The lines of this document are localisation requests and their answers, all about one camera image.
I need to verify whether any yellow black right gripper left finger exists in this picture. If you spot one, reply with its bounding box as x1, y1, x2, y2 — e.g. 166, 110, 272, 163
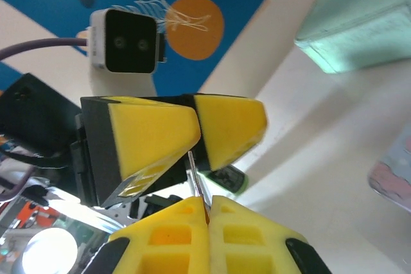
83, 195, 212, 274

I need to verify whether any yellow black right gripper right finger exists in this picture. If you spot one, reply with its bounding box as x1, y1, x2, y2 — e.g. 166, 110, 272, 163
208, 194, 333, 274

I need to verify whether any small metal screw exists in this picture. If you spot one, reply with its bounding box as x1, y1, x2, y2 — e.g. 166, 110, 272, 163
188, 150, 213, 225

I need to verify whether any pastel cartoon tin box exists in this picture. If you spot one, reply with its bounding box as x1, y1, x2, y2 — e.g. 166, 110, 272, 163
367, 126, 411, 214

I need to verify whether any mint green zip case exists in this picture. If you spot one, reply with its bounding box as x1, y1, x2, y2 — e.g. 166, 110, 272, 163
293, 0, 411, 74

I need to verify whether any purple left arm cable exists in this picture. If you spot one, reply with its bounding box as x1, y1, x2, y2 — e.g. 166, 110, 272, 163
0, 38, 90, 63

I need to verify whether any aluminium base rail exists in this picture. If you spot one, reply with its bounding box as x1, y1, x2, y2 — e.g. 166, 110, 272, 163
0, 187, 136, 274

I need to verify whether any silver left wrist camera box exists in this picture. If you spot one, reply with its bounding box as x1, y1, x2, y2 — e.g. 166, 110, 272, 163
89, 7, 168, 74

